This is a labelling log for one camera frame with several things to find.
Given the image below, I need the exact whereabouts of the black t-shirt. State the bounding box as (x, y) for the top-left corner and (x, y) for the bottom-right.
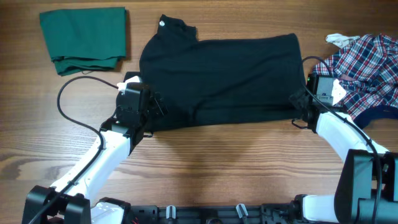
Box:
(127, 15), (305, 131)

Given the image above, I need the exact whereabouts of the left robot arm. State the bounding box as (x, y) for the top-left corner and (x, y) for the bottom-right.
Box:
(22, 82), (167, 223)

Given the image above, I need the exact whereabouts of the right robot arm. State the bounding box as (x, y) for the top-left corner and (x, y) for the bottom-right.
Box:
(289, 75), (397, 223)

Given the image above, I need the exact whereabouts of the small white cloth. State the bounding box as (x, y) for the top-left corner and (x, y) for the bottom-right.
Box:
(325, 33), (361, 49)

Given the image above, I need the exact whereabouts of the red plaid shirt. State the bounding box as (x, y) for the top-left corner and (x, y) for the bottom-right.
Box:
(312, 34), (397, 129)

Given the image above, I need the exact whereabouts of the folded green cloth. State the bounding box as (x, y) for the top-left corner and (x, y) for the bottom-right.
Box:
(39, 7), (127, 76)

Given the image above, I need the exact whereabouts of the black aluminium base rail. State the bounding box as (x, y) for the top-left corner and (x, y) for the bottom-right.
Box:
(93, 198), (304, 224)

